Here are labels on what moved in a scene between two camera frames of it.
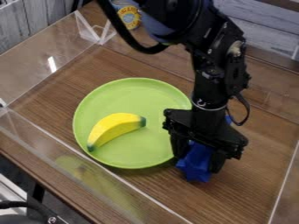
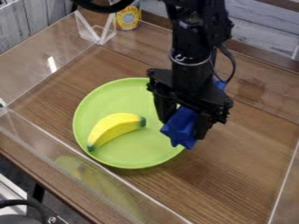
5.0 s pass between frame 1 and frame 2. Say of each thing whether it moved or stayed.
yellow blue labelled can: stayed
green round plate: stayed
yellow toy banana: stayed
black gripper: moved
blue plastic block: moved
